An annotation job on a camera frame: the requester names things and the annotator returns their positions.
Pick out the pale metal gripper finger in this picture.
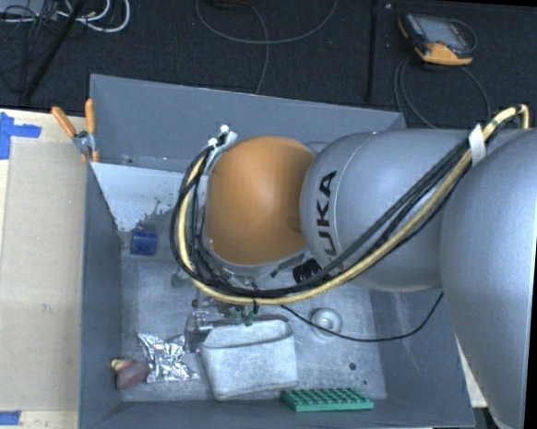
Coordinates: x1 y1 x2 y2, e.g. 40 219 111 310
182 310 215 355

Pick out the crumpled silver foil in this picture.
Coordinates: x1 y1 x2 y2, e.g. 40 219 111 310
133 331 204 388

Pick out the red-brown toy fruit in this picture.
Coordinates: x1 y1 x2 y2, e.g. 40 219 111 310
114 361 150 393

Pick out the yellow and red toy fruit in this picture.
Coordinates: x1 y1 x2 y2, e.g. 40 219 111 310
109 357 136 375

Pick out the blue sponge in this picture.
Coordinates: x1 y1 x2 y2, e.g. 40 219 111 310
128 226 160 256

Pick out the grey metal bin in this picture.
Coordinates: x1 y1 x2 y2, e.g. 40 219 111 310
61 73 501 429

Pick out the green studded flat block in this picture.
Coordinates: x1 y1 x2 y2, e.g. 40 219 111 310
278 381 376 419

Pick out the pale brown cardboard board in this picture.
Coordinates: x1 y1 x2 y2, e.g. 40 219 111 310
0 136 100 418

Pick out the black cylinder on white bracket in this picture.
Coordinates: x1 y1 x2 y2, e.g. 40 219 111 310
269 254 328 288

